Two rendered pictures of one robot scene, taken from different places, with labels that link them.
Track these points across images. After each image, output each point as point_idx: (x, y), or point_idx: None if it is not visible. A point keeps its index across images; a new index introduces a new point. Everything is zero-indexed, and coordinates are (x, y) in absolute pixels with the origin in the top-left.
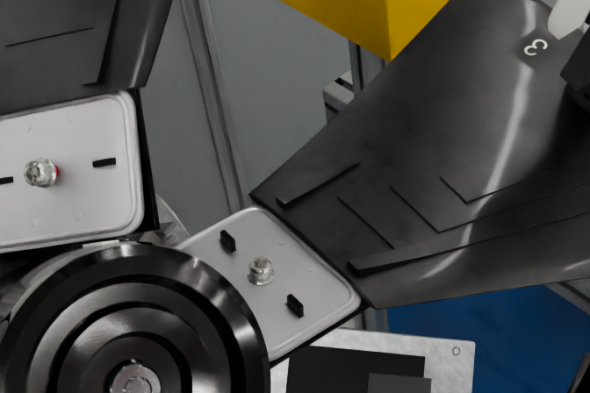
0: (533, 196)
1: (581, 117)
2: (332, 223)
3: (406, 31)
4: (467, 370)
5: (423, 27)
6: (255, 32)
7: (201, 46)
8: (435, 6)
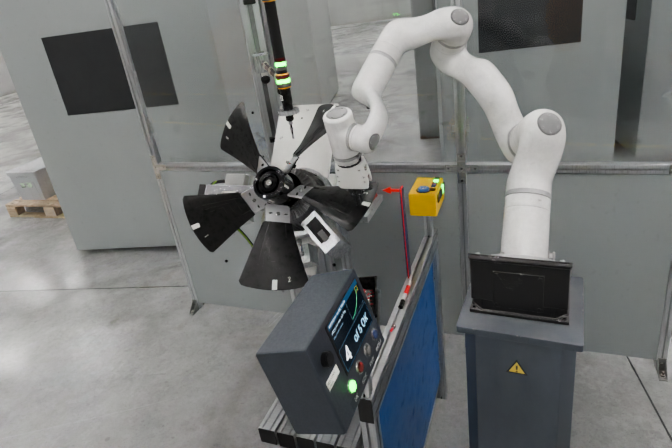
0: (333, 203)
1: (355, 202)
2: (313, 191)
3: (414, 209)
4: (335, 242)
5: None
6: (483, 236)
7: (462, 228)
8: (424, 209)
